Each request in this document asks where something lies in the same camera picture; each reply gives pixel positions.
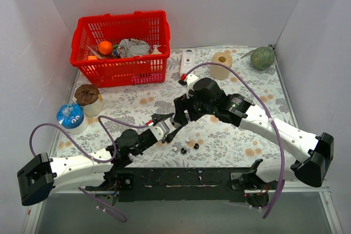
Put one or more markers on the floral table mat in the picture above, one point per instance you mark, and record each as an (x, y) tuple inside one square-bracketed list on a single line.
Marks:
[(205, 119)]

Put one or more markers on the brown lid cream cup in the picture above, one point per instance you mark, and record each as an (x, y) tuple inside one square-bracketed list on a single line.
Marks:
[(90, 99)]

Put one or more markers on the clear plastic bag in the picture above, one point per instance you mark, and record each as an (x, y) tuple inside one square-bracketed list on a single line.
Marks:
[(93, 49)]

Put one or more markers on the crumpled grey cloth bag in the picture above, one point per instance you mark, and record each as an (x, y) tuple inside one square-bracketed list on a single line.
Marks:
[(130, 47)]

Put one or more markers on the white pump bottle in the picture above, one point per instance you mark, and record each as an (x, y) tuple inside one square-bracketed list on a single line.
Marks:
[(155, 50)]

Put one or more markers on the blue lid white container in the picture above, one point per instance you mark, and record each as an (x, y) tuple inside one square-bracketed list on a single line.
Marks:
[(72, 118)]

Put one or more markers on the black earbud left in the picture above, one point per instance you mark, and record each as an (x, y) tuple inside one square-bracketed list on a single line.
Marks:
[(183, 150)]

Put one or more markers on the black base bar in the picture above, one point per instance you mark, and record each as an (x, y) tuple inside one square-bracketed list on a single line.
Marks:
[(189, 184)]

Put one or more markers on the green melon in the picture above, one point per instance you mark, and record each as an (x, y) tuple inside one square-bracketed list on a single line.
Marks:
[(262, 58)]

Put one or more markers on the beige toilet paper roll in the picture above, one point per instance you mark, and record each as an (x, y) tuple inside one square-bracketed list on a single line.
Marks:
[(223, 61)]

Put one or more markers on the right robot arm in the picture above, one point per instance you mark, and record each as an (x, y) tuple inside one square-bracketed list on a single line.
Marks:
[(311, 154)]

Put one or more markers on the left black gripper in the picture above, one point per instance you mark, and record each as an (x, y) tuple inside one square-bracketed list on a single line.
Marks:
[(147, 138)]

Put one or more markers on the red plastic shopping basket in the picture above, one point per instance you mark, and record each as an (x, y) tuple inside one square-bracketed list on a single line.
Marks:
[(149, 26)]

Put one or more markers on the white rectangular box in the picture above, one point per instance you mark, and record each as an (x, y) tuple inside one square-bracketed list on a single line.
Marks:
[(187, 61)]

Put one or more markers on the white earbud charging case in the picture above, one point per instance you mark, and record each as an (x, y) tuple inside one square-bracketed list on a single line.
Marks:
[(172, 122)]

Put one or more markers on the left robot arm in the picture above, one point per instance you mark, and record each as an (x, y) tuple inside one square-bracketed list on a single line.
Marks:
[(43, 176)]

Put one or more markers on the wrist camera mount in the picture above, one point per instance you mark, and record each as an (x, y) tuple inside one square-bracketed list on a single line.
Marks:
[(160, 129), (188, 81)]

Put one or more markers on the orange small block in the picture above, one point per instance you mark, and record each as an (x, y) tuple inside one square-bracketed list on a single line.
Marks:
[(92, 57)]

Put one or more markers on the orange fruit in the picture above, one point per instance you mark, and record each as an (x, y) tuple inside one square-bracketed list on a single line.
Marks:
[(105, 47)]

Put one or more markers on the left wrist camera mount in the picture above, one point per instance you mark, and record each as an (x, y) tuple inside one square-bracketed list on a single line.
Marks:
[(160, 129)]

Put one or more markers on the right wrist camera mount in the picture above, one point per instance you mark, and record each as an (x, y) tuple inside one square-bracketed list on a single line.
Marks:
[(188, 81)]

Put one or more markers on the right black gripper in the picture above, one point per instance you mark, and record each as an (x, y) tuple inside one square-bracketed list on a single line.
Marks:
[(180, 110)]

